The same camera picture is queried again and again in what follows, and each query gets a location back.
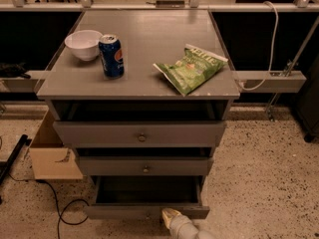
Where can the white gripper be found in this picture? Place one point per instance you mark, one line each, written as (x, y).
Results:
(178, 221)

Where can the grey bottom drawer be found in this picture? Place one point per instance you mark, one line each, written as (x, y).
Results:
(145, 197)

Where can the grey drawer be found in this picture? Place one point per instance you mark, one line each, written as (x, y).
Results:
(140, 124)
(145, 197)
(147, 161)

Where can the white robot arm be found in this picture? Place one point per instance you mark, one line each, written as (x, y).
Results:
(202, 234)

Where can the grey middle drawer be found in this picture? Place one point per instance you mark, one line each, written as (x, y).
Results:
(147, 161)

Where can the grey drawer cabinet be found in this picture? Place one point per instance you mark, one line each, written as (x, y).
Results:
(147, 37)

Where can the grey top drawer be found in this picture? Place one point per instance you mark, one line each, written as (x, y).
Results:
(140, 124)

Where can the cardboard box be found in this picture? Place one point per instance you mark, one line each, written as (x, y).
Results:
(50, 158)

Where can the green chip bag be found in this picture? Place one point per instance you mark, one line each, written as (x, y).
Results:
(195, 68)

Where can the blue Pepsi can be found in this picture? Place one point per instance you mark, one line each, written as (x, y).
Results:
(111, 56)

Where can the black stand leg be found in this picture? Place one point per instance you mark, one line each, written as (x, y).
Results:
(7, 165)

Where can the dark rolling cabinet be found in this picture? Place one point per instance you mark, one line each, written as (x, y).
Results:
(307, 103)

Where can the white bowl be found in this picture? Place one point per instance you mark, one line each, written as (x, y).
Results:
(84, 44)

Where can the black object on rail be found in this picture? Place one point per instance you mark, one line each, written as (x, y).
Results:
(13, 71)

